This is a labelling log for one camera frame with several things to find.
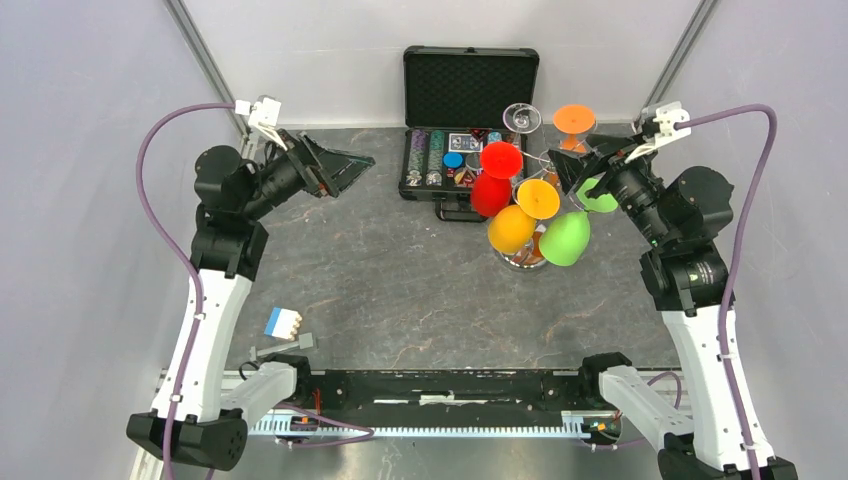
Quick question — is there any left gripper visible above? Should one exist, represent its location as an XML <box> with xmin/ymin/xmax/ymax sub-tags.
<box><xmin>241</xmin><ymin>129</ymin><xmax>374</xmax><ymax>220</ymax></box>

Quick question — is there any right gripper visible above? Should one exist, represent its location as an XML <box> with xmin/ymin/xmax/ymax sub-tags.
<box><xmin>549</xmin><ymin>129</ymin><xmax>677</xmax><ymax>248</ymax></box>

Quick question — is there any clear wine glass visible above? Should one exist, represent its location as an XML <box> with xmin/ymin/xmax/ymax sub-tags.
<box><xmin>502</xmin><ymin>103</ymin><xmax>543</xmax><ymax>158</ymax></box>

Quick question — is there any red wine glass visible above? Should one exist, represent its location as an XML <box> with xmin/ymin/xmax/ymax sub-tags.
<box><xmin>471</xmin><ymin>141</ymin><xmax>523</xmax><ymax>217</ymax></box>

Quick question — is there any yellow wine glass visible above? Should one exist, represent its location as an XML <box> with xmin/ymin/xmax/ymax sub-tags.
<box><xmin>487</xmin><ymin>179</ymin><xmax>561</xmax><ymax>254</ymax></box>

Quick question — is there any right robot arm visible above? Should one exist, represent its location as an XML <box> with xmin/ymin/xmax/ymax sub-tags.
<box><xmin>548</xmin><ymin>135</ymin><xmax>797</xmax><ymax>479</ymax></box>

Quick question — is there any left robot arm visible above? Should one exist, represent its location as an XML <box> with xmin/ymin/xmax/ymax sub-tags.
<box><xmin>126</xmin><ymin>134</ymin><xmax>375</xmax><ymax>473</ymax></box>

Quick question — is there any orange wine glass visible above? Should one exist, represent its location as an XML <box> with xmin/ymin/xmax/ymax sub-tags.
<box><xmin>552</xmin><ymin>104</ymin><xmax>596</xmax><ymax>153</ymax></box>

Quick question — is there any chrome wine glass rack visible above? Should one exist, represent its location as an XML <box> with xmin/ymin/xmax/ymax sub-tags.
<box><xmin>495</xmin><ymin>124</ymin><xmax>586</xmax><ymax>273</ymax></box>

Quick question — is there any green wine glass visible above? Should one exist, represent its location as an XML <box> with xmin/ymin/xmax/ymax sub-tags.
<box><xmin>537</xmin><ymin>177</ymin><xmax>618</xmax><ymax>267</ymax></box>

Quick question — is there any blue poker chip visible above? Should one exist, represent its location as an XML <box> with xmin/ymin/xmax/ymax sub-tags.
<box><xmin>443</xmin><ymin>152</ymin><xmax>464</xmax><ymax>169</ymax></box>

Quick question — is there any playing card deck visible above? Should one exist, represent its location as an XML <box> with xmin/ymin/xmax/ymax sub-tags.
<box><xmin>448</xmin><ymin>133</ymin><xmax>484</xmax><ymax>153</ymax></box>

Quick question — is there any black poker chip case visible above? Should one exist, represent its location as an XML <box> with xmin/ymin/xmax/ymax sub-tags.
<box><xmin>398</xmin><ymin>45</ymin><xmax>540</xmax><ymax>223</ymax></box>

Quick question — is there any blue white toy block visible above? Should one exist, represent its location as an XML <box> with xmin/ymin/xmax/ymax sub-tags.
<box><xmin>264</xmin><ymin>307</ymin><xmax>303</xmax><ymax>340</ymax></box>

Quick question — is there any grey toy block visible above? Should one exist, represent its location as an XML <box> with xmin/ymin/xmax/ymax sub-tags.
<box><xmin>249</xmin><ymin>333</ymin><xmax>316</xmax><ymax>361</ymax></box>

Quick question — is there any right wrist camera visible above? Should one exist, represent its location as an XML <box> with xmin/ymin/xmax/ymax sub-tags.
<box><xmin>625</xmin><ymin>101</ymin><xmax>692</xmax><ymax>164</ymax></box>

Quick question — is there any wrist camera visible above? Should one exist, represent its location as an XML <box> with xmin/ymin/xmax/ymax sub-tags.
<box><xmin>625</xmin><ymin>101</ymin><xmax>692</xmax><ymax>164</ymax></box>
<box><xmin>234</xmin><ymin>95</ymin><xmax>288</xmax><ymax>150</ymax></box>

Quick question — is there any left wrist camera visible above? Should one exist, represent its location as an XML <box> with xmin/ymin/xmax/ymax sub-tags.
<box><xmin>234</xmin><ymin>95</ymin><xmax>288</xmax><ymax>150</ymax></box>

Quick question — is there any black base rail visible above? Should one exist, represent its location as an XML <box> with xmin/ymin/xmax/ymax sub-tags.
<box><xmin>277</xmin><ymin>352</ymin><xmax>632</xmax><ymax>433</ymax></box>

